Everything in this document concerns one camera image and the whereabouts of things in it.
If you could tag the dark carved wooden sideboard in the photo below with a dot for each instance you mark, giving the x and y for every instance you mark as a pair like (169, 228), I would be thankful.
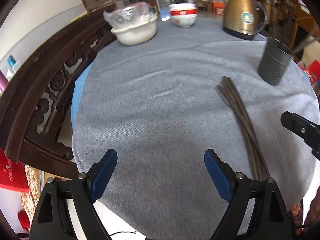
(36, 100)

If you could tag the bronze electric kettle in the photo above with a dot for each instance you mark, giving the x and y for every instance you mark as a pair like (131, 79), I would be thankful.
(244, 18)

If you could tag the red white stacked bowls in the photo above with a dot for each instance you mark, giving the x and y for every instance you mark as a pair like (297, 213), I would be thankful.
(183, 14)

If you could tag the white pot with plastic bag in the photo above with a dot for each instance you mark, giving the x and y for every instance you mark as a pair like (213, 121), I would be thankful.
(132, 25)

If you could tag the orange boxes on floor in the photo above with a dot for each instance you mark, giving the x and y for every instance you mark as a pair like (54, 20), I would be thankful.
(218, 7)

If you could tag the dark grey utensil holder cup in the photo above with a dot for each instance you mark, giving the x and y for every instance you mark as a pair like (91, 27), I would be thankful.
(273, 64)

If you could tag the dark chopstick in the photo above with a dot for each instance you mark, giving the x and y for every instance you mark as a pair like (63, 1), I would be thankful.
(243, 119)
(250, 149)
(246, 114)

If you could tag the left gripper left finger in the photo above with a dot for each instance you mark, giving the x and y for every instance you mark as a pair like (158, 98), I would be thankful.
(52, 220)

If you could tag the grey towel table cloth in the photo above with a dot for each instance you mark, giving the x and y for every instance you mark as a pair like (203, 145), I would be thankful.
(158, 106)

